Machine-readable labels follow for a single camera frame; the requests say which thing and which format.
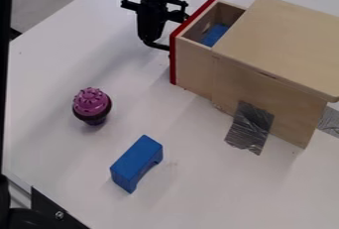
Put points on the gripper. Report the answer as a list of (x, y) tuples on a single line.
[(152, 15)]

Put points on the drawer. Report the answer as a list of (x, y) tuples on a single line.
[(193, 64)]

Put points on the small blue block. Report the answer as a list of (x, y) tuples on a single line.
[(213, 35)]

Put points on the purple toy cupcake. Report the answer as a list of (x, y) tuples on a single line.
[(91, 105)]

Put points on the cabinet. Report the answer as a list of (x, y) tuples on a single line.
[(273, 57)]

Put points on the blue arch block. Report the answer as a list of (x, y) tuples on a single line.
[(136, 162)]

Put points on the grey tape piece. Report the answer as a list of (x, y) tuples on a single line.
[(249, 128), (330, 119)]

